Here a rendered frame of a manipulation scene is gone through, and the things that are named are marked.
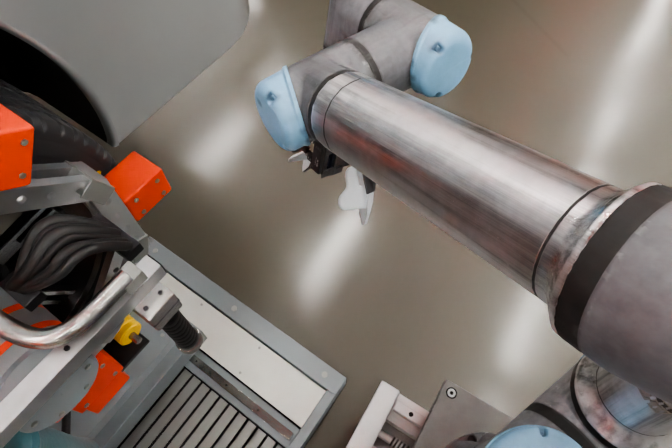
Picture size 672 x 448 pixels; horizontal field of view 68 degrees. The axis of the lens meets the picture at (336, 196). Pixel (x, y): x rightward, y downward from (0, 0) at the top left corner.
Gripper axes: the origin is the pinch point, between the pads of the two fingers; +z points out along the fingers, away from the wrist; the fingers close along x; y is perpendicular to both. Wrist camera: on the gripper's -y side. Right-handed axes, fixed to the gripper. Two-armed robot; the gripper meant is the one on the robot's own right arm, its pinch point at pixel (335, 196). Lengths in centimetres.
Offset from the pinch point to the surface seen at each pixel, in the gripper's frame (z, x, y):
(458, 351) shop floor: 83, 10, -60
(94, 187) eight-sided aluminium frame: 3.7, -23.7, 29.1
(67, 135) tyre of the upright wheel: -0.7, -32.6, 29.4
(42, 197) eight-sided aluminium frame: 1.0, -21.5, 36.5
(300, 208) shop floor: 74, -64, -50
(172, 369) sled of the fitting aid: 85, -35, 15
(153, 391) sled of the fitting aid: 87, -34, 22
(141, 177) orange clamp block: 8.7, -28.8, 19.9
